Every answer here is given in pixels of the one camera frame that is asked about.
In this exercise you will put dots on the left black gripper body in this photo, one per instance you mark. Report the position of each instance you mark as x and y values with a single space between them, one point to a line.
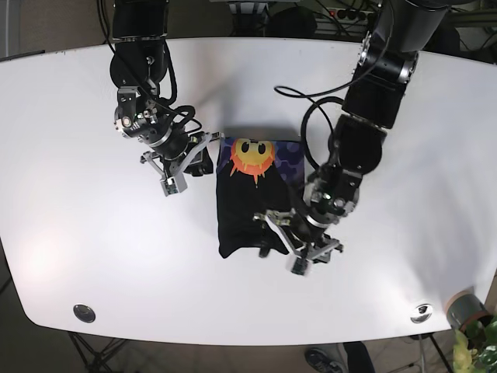
301 234

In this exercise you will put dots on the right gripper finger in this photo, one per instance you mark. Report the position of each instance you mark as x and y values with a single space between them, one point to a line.
201 165

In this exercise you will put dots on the black printed T-shirt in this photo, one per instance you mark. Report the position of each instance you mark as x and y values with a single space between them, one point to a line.
252 178

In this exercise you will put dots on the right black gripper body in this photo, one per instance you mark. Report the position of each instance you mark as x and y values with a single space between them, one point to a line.
171 158

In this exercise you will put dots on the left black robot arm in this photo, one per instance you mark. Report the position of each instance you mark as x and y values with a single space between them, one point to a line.
387 61

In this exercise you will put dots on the right silver table grommet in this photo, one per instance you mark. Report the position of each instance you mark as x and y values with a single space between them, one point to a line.
421 313

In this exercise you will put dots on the silver table grommet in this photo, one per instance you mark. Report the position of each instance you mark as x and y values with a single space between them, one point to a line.
421 313
84 313

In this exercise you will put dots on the left silver table grommet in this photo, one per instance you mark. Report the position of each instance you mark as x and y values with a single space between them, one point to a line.
84 313

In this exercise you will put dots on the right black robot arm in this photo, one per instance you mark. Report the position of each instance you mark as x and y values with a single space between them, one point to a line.
143 73

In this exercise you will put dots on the grey plant pot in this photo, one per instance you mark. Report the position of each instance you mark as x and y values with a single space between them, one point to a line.
464 308

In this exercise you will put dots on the green potted plant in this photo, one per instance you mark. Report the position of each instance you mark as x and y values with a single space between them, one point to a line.
475 349

